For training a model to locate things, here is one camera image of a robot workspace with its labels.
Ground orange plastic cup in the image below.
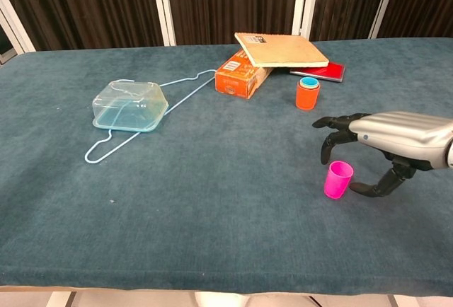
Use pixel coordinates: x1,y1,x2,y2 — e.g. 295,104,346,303
295,80,321,111

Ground teal velvet table cloth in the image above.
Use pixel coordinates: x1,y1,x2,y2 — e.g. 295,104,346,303
0,37,453,296

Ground white partition post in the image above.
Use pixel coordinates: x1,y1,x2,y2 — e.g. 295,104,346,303
367,0,401,40
292,0,321,37
149,0,177,47
0,0,37,55

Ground tan hardcover book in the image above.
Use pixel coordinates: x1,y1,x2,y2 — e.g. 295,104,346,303
234,32,330,69

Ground orange cardboard box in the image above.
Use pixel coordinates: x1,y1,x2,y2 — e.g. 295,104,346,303
214,48,274,100

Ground light blue wire hanger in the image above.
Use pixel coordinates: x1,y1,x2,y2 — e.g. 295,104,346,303
84,69,217,163

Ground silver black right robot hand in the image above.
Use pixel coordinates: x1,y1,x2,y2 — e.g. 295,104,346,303
311,110,453,198

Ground pink plastic cup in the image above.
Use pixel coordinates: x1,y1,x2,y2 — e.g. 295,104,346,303
323,160,355,200

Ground red flat book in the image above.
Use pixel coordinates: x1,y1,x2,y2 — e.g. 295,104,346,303
289,61,346,83

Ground yellow plastic cup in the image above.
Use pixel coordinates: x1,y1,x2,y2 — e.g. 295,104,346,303
299,77,321,91

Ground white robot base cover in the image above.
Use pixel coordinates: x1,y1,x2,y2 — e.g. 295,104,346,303
193,291,256,307

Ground clear plastic food container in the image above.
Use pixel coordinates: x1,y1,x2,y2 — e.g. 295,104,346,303
91,79,170,134

